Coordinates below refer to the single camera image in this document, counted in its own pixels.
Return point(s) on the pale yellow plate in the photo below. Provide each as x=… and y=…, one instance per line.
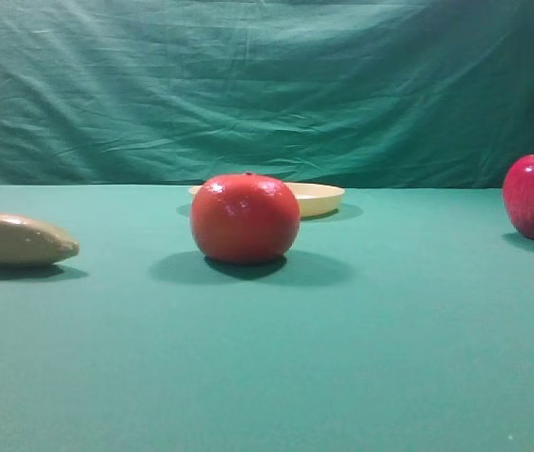
x=313, y=200

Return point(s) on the glossy orange fruit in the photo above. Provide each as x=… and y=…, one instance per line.
x=221, y=233

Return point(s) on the green backdrop cloth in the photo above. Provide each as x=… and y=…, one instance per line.
x=422, y=94

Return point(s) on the green table cloth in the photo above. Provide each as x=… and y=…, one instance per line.
x=404, y=322

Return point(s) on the pale yellow banana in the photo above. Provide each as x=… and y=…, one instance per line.
x=26, y=241

